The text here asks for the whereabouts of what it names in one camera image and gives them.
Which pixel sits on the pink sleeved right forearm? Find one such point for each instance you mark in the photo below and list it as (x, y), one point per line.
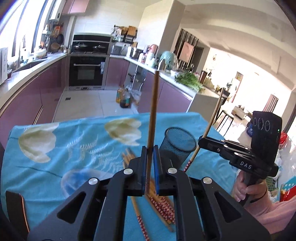
(273, 216)

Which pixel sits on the right hand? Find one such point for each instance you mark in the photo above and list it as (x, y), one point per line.
(241, 190)

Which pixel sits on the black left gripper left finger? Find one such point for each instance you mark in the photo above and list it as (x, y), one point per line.
(96, 210)

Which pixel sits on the green leafy vegetables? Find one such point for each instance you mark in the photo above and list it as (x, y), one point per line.
(189, 80)

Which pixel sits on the black built-in oven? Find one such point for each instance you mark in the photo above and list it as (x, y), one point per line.
(87, 71)

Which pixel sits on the bamboo chopstick red patterned end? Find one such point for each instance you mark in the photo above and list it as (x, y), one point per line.
(135, 206)

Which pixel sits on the purple kitchen cabinets left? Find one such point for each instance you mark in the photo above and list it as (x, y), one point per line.
(32, 98)

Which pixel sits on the black gas stove top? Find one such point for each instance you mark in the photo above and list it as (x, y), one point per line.
(91, 43)

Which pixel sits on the cooking oil bottle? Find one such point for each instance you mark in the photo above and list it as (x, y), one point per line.
(119, 93)

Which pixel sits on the purple kitchen cabinets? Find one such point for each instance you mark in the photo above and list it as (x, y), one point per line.
(139, 79)
(32, 98)

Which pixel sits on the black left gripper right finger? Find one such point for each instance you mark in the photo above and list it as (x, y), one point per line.
(203, 210)

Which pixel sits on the white microwave oven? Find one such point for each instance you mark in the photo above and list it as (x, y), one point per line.
(3, 65)

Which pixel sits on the blue floral tablecloth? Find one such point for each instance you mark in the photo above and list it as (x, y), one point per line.
(46, 163)

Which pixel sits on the teal kitchen appliance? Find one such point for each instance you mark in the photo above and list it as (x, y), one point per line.
(171, 60)

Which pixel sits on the pink kettle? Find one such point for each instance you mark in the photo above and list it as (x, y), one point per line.
(153, 49)

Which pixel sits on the bamboo chopstick red floral end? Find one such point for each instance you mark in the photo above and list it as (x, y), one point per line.
(161, 208)

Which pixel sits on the black camera box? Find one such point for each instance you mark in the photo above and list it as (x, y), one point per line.
(266, 129)

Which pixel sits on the purple kitchen cabinets right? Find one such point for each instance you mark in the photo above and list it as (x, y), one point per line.
(139, 79)

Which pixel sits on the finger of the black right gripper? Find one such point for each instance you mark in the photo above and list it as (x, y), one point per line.
(208, 141)
(216, 149)

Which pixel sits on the black mesh utensil holder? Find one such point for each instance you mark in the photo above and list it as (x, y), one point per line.
(177, 145)

